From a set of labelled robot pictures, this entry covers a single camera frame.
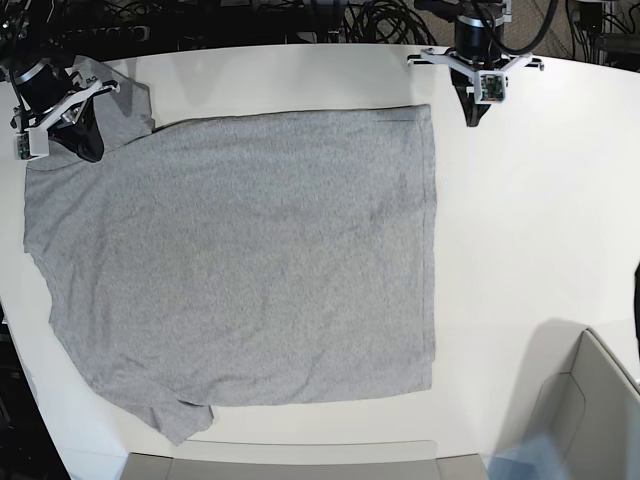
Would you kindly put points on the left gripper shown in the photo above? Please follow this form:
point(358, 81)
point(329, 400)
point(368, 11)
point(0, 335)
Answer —
point(474, 52)

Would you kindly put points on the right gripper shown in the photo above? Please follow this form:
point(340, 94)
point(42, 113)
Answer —
point(56, 104)

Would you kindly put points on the grey T-shirt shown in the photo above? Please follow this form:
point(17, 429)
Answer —
point(261, 260)

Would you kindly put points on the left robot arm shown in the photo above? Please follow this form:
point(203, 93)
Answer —
point(493, 14)

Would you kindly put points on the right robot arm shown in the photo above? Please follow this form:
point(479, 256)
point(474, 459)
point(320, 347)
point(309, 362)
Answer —
point(25, 31)

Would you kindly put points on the grey bin right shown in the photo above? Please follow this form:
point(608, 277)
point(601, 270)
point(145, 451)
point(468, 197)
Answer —
point(590, 422)

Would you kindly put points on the grey tray bottom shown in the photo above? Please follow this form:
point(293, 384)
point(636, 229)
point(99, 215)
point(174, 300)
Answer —
point(225, 460)

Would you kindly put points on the blue translucent object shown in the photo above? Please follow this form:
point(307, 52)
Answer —
point(534, 458)

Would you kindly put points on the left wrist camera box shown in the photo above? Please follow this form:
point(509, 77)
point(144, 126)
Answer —
point(491, 88)

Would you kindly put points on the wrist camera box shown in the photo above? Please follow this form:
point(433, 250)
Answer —
point(22, 146)
point(491, 88)

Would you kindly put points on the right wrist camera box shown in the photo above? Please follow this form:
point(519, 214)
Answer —
point(22, 146)

